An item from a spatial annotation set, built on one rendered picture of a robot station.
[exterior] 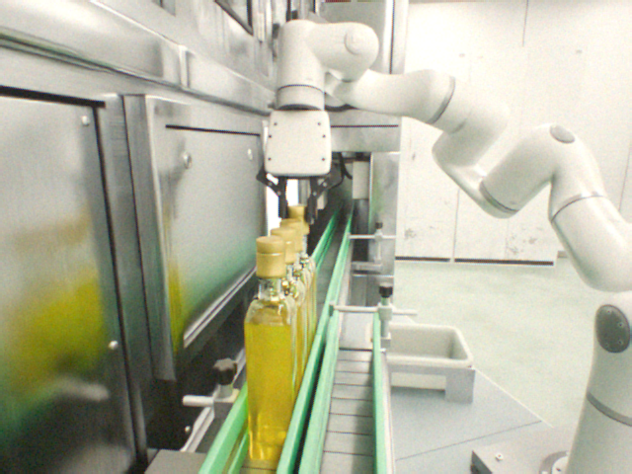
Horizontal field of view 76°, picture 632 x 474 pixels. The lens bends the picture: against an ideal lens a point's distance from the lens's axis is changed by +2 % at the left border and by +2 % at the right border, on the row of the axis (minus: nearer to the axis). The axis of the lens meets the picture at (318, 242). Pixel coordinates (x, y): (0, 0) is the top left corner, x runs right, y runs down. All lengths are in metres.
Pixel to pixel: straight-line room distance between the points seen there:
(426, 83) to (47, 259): 0.58
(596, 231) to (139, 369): 0.62
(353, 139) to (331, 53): 0.93
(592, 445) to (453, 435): 0.25
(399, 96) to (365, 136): 0.83
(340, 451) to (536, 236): 4.29
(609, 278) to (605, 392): 0.14
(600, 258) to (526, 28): 4.59
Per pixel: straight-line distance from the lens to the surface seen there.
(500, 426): 0.91
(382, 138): 1.57
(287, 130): 0.63
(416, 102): 0.72
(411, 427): 0.85
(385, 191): 1.58
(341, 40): 0.67
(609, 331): 0.62
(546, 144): 0.73
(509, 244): 4.68
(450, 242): 4.53
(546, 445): 0.83
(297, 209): 0.62
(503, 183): 0.75
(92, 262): 0.46
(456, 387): 0.92
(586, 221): 0.69
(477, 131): 0.75
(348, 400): 0.68
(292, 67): 0.65
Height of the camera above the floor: 1.27
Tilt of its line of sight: 14 degrees down
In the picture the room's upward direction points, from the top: straight up
